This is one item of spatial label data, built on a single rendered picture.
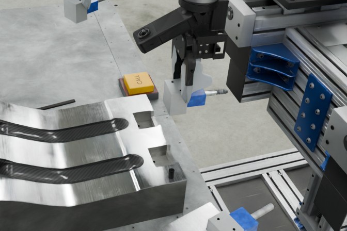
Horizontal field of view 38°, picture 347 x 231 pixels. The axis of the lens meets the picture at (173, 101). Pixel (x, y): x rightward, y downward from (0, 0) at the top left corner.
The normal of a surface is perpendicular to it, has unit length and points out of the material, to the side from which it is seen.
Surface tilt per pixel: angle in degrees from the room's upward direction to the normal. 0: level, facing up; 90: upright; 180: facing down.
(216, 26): 90
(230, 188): 0
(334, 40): 0
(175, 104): 90
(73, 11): 89
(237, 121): 0
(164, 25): 28
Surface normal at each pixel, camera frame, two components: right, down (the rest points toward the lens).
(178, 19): -0.37, -0.62
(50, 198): 0.46, -0.78
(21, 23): 0.07, -0.79
